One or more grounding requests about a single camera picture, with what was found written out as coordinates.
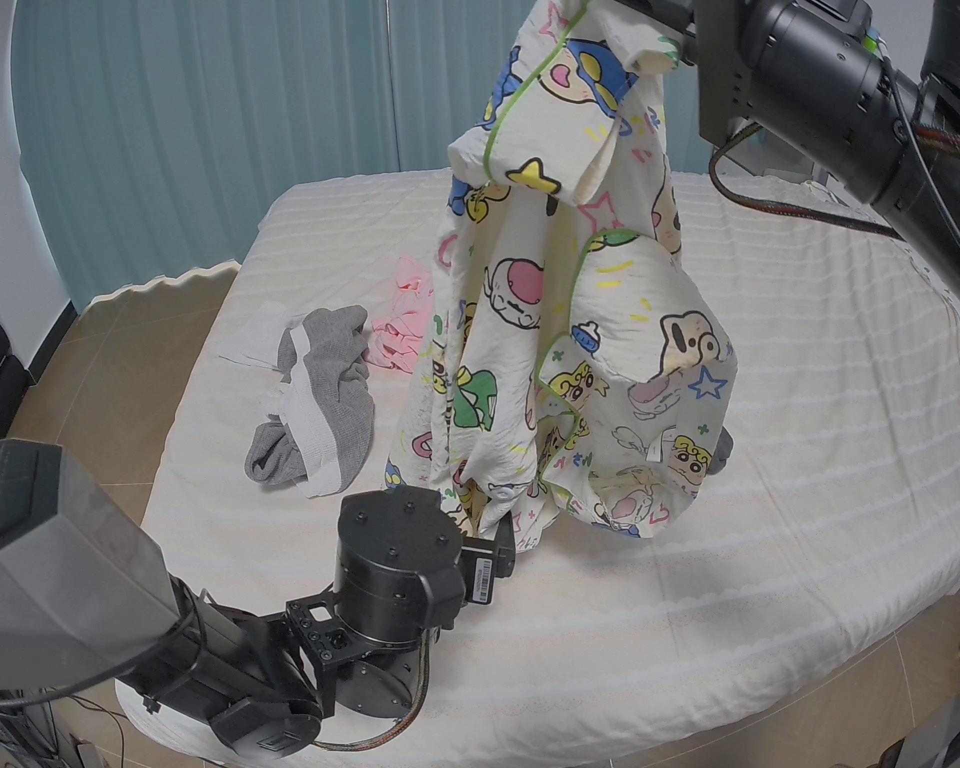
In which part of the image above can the blue-green curtain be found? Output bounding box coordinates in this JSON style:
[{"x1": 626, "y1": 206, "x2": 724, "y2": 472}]
[{"x1": 11, "y1": 0, "x2": 545, "y2": 324}]

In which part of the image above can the bed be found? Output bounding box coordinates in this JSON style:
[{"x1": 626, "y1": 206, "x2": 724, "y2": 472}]
[{"x1": 112, "y1": 168, "x2": 960, "y2": 768}]

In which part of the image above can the grey and white garment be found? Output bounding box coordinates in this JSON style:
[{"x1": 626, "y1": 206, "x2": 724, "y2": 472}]
[{"x1": 217, "y1": 300, "x2": 376, "y2": 500}]

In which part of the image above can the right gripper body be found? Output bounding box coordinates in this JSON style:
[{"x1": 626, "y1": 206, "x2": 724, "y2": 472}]
[{"x1": 699, "y1": 0, "x2": 927, "y2": 207}]

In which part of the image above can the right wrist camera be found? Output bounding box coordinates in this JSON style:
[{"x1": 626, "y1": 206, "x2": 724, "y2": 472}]
[{"x1": 811, "y1": 0, "x2": 875, "y2": 35}]

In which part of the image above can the black cable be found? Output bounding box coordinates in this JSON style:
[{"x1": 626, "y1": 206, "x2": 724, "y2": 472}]
[{"x1": 708, "y1": 127, "x2": 905, "y2": 240}]

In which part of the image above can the white printed pyjama top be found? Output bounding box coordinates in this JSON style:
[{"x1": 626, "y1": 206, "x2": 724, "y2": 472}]
[{"x1": 386, "y1": 0, "x2": 740, "y2": 556}]

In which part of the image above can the pink garment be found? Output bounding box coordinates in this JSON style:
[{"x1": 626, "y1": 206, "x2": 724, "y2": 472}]
[{"x1": 366, "y1": 255, "x2": 445, "y2": 374}]

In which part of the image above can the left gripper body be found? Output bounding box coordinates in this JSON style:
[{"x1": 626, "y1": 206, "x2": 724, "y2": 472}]
[{"x1": 427, "y1": 513, "x2": 520, "y2": 630}]

